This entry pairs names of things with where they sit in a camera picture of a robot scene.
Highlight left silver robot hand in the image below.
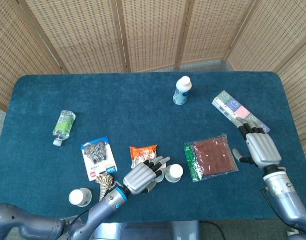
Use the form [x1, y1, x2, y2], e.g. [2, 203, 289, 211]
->
[122, 156, 171, 196]

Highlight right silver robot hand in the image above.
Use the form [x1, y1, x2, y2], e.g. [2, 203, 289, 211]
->
[232, 117, 283, 169]

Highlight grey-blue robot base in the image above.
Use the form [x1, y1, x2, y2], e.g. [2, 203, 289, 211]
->
[92, 220, 201, 240]

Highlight orange white snack packet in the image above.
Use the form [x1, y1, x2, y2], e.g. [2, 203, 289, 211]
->
[129, 144, 159, 169]

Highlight correction tape blister pack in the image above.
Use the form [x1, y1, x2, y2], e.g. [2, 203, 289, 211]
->
[80, 136, 118, 182]

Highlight zip bag brown cloths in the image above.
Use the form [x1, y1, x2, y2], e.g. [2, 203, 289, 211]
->
[184, 133, 239, 183]

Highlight pastel tissue multipack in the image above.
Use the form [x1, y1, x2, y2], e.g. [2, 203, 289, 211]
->
[211, 89, 271, 133]

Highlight blue tablecloth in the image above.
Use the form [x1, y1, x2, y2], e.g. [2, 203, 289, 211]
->
[0, 71, 306, 227]

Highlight clear bottle green label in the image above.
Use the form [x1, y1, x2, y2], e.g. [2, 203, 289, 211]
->
[52, 109, 76, 147]

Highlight white drink bottle blue label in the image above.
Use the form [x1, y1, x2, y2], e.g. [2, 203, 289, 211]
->
[172, 76, 193, 107]

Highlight wicker folding screen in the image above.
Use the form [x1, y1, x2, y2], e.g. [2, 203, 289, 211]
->
[0, 0, 306, 176]

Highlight camouflage rope bundle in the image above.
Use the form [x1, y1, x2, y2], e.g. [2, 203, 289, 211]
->
[95, 173, 114, 202]

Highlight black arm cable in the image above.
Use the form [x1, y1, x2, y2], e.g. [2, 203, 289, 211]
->
[260, 187, 292, 227]

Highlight black floor cable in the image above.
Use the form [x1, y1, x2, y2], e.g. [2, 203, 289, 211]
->
[200, 221, 226, 240]

